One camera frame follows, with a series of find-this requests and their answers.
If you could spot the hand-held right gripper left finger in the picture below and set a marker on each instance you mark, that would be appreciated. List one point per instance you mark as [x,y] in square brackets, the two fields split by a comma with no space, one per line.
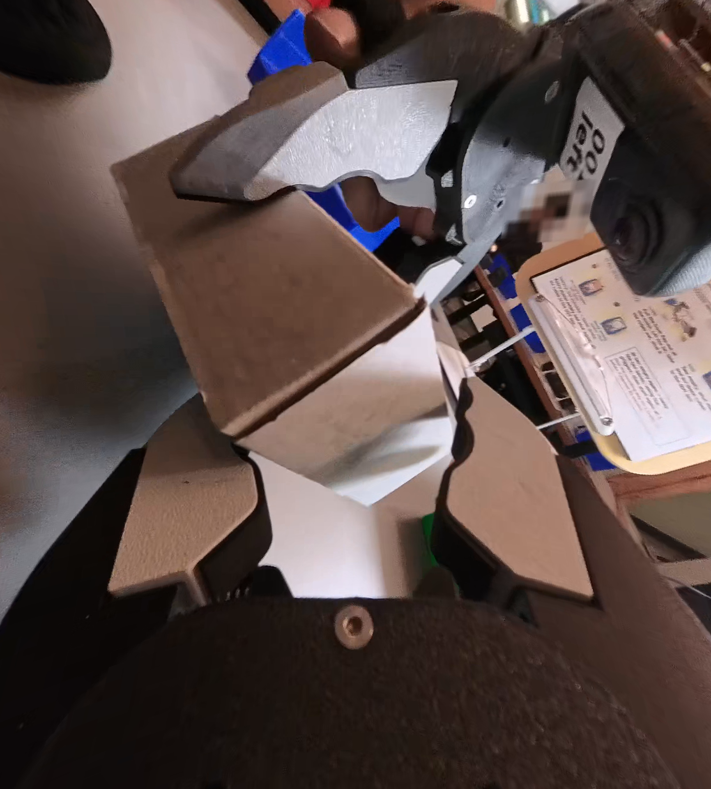
[189,505]

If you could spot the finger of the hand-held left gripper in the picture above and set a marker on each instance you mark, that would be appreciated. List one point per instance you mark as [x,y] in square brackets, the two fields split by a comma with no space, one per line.
[355,135]
[441,280]

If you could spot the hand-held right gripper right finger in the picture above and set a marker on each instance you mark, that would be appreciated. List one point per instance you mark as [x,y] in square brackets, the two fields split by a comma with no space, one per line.
[509,493]

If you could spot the green plastic bin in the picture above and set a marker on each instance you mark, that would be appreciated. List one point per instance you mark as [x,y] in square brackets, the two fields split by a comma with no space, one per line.
[430,542]

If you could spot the blue plastic bin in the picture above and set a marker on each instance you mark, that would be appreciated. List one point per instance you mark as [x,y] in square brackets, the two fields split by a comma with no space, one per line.
[281,52]

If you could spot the person's left hand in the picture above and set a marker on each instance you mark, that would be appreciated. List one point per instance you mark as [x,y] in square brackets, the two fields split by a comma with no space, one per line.
[330,37]

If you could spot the wooden instruction board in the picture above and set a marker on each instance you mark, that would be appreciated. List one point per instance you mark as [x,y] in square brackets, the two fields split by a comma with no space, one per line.
[638,459]

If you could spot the wooden table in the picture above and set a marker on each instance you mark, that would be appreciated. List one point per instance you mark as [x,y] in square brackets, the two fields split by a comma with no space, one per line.
[669,487]

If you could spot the printed instruction sheet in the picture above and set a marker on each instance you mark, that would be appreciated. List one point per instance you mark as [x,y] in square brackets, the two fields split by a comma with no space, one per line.
[669,382]

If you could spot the black armrest pad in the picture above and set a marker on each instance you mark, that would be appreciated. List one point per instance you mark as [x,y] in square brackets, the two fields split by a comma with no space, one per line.
[29,37]

